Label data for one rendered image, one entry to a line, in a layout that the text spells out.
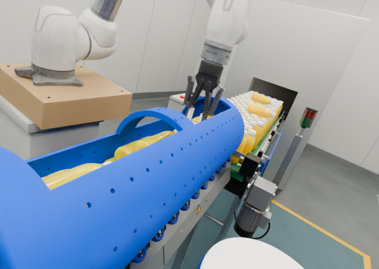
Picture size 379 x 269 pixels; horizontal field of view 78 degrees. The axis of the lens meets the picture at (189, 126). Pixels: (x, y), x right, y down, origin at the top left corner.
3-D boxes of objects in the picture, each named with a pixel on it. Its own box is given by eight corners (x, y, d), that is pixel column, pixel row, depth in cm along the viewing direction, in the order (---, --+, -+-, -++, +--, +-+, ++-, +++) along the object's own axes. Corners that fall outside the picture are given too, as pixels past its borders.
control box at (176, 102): (166, 111, 135) (170, 95, 131) (182, 107, 152) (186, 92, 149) (180, 118, 131) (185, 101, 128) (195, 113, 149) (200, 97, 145)
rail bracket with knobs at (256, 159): (233, 172, 113) (241, 154, 109) (237, 167, 119) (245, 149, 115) (252, 182, 109) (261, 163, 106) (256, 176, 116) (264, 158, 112)
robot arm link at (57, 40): (20, 58, 91) (19, -4, 82) (60, 57, 107) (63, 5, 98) (51, 73, 87) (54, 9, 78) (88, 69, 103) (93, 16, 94)
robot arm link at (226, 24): (233, 48, 67) (238, 49, 79) (253, -13, 61) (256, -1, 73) (198, 37, 69) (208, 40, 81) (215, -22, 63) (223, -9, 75)
